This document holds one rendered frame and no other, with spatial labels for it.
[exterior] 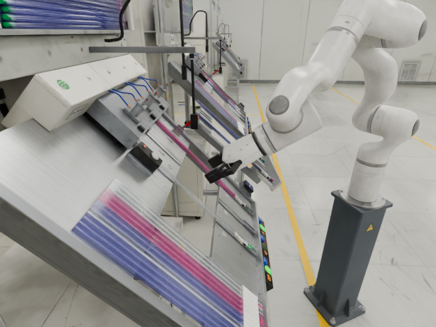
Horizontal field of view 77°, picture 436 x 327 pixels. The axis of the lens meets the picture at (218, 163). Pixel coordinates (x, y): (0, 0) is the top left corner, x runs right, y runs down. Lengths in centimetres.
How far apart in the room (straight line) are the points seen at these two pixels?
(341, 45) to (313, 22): 786
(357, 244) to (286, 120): 93
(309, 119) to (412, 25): 41
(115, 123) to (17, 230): 33
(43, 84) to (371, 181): 119
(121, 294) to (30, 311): 60
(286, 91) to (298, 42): 794
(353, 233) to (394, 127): 49
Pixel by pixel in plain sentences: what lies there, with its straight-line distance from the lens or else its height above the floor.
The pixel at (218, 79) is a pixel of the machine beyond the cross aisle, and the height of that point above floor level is 57.
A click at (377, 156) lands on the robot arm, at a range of 127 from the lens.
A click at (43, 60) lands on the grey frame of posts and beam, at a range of 69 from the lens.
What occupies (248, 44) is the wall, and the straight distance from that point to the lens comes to 841.
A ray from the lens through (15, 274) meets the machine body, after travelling 125.
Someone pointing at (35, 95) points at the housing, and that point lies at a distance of 63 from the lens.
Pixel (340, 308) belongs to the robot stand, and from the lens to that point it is 177.
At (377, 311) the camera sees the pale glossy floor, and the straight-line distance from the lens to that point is 192.
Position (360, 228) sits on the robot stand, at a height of 61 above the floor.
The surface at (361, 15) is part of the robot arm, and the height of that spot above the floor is 142.
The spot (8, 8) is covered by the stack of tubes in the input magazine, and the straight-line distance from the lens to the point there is 60.
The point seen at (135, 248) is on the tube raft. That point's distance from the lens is 56.
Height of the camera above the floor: 139
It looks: 26 degrees down
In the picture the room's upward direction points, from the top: straight up
